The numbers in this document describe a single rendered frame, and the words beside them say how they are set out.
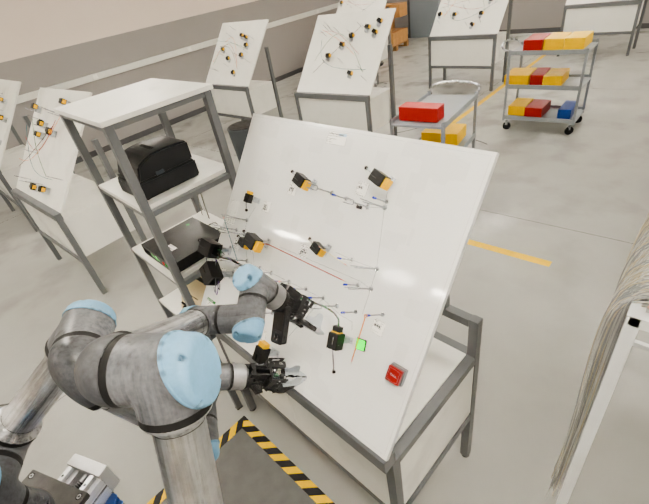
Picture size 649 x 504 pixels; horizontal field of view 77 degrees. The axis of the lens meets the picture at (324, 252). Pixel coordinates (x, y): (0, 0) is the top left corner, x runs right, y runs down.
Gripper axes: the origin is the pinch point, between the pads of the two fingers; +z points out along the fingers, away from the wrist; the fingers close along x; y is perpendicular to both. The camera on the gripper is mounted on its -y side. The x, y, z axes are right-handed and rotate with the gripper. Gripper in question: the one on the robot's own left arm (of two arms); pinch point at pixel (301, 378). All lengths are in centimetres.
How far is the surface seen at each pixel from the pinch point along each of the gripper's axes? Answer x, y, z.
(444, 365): 4, 0, 67
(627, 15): 571, 158, 675
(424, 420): -15, -4, 49
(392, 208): 41, 43, 22
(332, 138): 80, 39, 11
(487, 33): 553, 32, 434
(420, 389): -3, -5, 54
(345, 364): 5.8, -2.3, 19.9
